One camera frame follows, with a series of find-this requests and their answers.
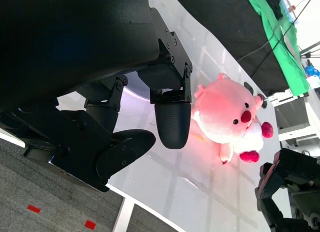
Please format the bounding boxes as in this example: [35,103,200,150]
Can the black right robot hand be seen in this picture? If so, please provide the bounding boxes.
[254,148,320,232]

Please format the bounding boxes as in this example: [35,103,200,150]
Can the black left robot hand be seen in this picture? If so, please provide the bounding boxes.
[0,0,194,193]

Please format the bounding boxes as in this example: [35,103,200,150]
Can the pink plush pig doll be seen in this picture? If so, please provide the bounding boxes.
[189,73,275,165]

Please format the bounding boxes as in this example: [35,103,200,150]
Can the lavender round plate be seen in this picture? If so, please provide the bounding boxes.
[121,72,152,102]

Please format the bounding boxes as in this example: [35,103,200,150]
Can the green cloth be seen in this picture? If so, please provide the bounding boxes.
[243,0,311,96]

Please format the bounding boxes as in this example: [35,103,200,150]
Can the black backdrop cloth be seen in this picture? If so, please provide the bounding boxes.
[171,0,291,96]

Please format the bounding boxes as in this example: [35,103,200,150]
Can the red tape mark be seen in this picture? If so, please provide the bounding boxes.
[26,204,42,214]

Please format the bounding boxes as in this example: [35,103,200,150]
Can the white shelf frame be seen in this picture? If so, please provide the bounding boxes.
[268,88,320,148]

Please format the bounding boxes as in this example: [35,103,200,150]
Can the black table cable grommet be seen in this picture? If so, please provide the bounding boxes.
[243,81,268,109]

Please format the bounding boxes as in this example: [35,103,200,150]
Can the thin black cable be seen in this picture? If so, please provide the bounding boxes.
[250,0,317,78]

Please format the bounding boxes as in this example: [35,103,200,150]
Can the thin grey cable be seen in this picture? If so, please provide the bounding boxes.
[237,0,311,62]

